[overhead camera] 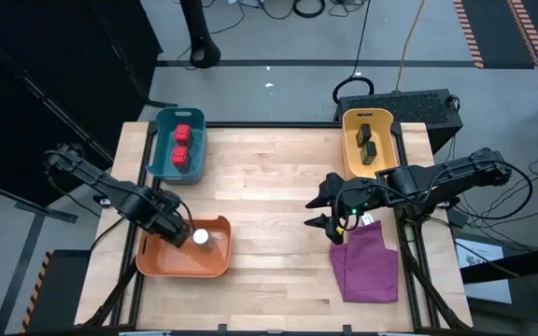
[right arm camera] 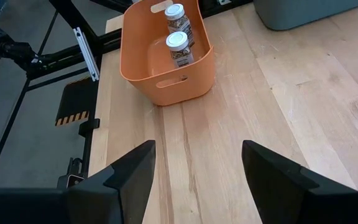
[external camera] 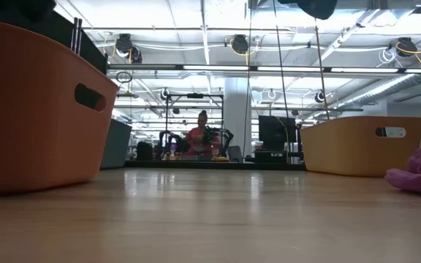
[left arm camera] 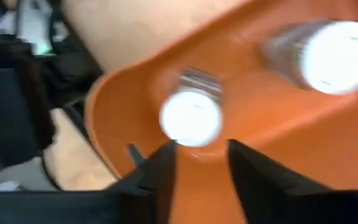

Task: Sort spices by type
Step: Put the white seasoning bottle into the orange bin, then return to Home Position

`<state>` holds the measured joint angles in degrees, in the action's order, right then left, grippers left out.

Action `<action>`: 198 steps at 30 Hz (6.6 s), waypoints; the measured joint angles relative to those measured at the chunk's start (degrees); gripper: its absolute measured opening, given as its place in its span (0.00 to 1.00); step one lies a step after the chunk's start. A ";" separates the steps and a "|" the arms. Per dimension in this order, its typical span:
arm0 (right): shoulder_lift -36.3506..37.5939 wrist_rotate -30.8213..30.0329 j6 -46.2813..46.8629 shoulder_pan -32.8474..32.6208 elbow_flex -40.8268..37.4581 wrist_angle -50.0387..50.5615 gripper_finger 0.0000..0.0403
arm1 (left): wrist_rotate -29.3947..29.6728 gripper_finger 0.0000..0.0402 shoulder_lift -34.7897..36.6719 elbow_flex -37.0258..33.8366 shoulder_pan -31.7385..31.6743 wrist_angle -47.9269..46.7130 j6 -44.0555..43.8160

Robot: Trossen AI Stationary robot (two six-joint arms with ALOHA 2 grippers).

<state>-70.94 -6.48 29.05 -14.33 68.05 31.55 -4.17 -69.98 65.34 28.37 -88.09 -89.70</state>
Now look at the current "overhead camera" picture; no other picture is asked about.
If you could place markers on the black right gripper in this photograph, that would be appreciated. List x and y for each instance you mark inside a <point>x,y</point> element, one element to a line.
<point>348,200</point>

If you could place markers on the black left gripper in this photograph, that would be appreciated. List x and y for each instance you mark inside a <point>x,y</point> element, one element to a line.
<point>173,228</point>

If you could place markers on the bagel seasoning jar white lid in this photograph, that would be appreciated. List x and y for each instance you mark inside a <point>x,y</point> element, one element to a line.
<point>200,236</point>

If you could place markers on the smoked paprika tin red lid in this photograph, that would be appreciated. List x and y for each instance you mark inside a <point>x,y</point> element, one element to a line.
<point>182,135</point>
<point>180,157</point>

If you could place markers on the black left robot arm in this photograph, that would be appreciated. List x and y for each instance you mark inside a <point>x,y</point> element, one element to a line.
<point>110,189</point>

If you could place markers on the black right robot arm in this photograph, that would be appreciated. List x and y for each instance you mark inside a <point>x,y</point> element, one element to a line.
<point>460,172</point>

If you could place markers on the orange plastic bin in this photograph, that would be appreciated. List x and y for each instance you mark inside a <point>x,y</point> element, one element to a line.
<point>180,263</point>

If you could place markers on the small white card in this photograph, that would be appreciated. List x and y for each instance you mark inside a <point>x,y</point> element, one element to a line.
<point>368,219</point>

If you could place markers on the teal plastic bin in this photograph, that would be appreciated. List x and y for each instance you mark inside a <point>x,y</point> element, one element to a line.
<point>166,154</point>

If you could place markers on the purple cloth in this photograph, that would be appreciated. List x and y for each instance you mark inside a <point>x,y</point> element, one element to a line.
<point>367,270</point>

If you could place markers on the yellow plastic bin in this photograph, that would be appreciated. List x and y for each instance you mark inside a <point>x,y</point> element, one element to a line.
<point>381,126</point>

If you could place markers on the black floor mat striped edge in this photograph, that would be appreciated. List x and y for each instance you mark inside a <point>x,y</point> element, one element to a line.
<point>63,294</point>

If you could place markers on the black power brick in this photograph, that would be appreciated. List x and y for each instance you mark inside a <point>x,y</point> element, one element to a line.
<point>458,217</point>

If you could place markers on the black perforated computer case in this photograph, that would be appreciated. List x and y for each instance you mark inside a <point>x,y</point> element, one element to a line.
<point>414,107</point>

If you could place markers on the white paper sheet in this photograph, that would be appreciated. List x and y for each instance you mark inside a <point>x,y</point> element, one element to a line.
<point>493,291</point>

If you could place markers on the black pole stand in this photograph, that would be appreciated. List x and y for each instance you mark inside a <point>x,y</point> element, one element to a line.
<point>196,28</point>

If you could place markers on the black curtain panel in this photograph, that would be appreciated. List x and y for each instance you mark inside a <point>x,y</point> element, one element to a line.
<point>40,70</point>

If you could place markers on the black metal beam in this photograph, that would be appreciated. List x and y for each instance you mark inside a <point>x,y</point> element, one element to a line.
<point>521,263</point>

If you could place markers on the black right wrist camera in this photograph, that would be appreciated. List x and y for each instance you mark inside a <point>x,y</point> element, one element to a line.
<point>330,183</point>

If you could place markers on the black aluminium table frame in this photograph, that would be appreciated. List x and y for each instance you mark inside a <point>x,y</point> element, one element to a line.
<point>273,124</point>

